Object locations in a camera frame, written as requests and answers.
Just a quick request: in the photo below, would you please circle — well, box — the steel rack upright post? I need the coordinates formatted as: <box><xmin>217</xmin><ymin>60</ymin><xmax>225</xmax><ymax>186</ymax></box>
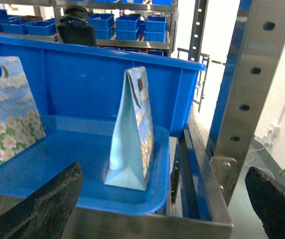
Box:
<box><xmin>207</xmin><ymin>0</ymin><xmax>285</xmax><ymax>204</ymax></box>

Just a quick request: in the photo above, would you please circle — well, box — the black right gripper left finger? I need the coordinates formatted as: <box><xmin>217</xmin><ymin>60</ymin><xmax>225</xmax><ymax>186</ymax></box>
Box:
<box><xmin>0</xmin><ymin>162</ymin><xmax>84</xmax><ymax>239</ymax></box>

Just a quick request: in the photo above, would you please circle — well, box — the large blue plastic bin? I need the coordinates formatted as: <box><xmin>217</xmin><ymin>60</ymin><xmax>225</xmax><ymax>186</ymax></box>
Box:
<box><xmin>0</xmin><ymin>35</ymin><xmax>205</xmax><ymax>137</ymax></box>

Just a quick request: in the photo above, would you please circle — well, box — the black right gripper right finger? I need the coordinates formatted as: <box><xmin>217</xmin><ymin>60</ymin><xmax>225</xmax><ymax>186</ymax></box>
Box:
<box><xmin>245</xmin><ymin>166</ymin><xmax>285</xmax><ymax>239</ymax></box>

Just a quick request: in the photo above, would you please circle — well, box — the flower gift bag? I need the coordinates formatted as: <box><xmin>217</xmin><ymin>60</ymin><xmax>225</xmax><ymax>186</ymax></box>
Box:
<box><xmin>104</xmin><ymin>66</ymin><xmax>154</xmax><ymax>191</ymax></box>
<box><xmin>0</xmin><ymin>56</ymin><xmax>46</xmax><ymax>165</ymax></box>

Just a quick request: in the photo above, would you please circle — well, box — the blue plastic tray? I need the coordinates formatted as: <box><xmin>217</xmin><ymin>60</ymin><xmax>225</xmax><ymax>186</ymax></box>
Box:
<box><xmin>0</xmin><ymin>115</ymin><xmax>170</xmax><ymax>216</ymax></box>

